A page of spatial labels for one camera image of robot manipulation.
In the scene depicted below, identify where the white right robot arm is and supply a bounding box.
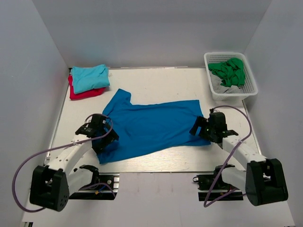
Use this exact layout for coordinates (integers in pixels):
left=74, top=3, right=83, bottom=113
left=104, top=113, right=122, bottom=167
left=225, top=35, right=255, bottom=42
left=189, top=112, right=288, bottom=206

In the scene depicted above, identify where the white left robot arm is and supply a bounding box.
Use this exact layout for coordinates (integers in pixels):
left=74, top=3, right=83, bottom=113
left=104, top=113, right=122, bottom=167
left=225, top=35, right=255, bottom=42
left=29, top=113, right=119, bottom=211

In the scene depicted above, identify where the grey t-shirt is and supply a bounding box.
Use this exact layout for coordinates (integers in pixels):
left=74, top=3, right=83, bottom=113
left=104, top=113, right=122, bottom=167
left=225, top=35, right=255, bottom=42
left=210, top=73, right=243, bottom=94

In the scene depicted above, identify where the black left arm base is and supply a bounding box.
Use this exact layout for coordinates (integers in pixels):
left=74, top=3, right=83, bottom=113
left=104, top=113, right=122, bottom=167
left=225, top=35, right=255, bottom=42
left=69, top=174, right=119, bottom=201

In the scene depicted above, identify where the folded red t-shirt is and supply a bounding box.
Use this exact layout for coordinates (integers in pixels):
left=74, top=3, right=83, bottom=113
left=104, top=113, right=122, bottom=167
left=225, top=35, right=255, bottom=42
left=68, top=74, right=106, bottom=101

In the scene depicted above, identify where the green t-shirt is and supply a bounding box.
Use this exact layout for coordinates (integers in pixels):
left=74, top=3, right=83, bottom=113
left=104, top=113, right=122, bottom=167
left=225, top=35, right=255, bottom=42
left=208, top=58, right=246, bottom=87

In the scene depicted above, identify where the folded light blue t-shirt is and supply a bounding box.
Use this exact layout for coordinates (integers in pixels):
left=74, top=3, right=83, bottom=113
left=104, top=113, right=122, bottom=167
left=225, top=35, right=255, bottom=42
left=71, top=64, right=110, bottom=94

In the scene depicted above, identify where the white plastic basket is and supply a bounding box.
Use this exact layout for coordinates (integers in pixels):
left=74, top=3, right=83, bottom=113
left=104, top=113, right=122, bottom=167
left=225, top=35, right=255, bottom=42
left=204, top=52, right=258, bottom=101

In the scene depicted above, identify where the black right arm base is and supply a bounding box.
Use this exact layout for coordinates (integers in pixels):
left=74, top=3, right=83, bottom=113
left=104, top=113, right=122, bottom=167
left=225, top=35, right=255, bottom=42
left=193, top=174, right=244, bottom=201

